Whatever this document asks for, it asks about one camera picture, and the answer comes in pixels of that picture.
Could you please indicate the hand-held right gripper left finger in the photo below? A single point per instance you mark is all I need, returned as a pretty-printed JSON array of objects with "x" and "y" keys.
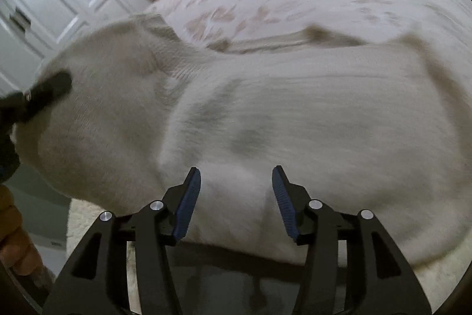
[{"x": 187, "y": 206}]

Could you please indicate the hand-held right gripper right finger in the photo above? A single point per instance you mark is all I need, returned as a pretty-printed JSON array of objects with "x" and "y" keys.
[{"x": 284, "y": 206}]

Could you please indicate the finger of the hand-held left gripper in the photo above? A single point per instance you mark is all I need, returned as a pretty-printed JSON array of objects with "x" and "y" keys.
[{"x": 51, "y": 88}]

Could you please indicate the cream sweater with black hearts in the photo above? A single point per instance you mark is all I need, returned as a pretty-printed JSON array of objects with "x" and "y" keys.
[{"x": 295, "y": 115}]

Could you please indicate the person's left hand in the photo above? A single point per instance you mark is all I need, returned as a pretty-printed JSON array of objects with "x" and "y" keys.
[{"x": 16, "y": 237}]

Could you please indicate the grey bed frame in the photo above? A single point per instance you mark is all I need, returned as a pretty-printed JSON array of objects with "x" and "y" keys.
[{"x": 221, "y": 281}]

